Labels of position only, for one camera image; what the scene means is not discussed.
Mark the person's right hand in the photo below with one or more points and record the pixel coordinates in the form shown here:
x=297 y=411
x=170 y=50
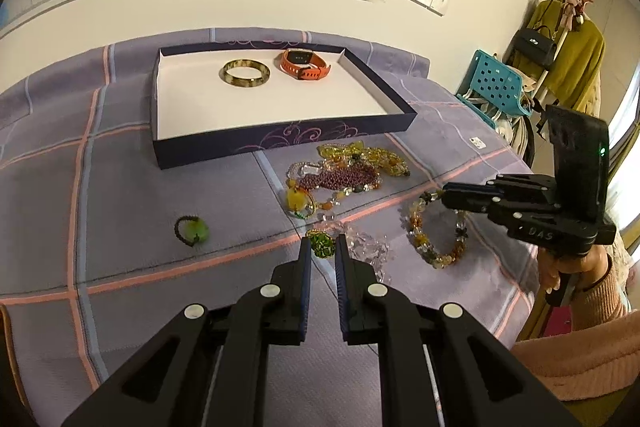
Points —
x=570 y=272

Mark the green flower brooch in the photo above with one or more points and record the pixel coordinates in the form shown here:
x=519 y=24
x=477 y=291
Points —
x=320 y=246

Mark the olive speckled bangle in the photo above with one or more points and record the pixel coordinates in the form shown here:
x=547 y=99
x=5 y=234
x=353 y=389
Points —
x=227 y=74

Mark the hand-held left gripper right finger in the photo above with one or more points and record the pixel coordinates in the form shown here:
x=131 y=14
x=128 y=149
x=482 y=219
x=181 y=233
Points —
x=342 y=292

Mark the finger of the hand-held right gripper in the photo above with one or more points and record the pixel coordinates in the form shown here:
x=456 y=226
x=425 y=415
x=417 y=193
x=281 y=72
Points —
x=525 y=184
x=470 y=199

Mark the dark purple jewelry tray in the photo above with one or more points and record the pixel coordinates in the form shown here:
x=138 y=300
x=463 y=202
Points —
x=260 y=107

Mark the blue perforated plastic chair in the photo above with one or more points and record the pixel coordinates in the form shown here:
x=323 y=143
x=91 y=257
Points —
x=495 y=79

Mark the purple plaid blanket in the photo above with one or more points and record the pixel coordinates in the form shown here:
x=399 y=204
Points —
x=150 y=217

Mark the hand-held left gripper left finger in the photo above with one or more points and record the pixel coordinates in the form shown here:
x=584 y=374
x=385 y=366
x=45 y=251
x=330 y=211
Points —
x=304 y=292

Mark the person's right forearm pink sleeve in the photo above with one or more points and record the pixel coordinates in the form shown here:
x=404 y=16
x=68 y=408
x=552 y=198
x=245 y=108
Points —
x=585 y=347

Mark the mustard yellow coat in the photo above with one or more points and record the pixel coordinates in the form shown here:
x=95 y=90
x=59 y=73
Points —
x=580 y=57

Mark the white blanket label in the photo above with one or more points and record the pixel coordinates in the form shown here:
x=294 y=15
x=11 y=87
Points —
x=478 y=142

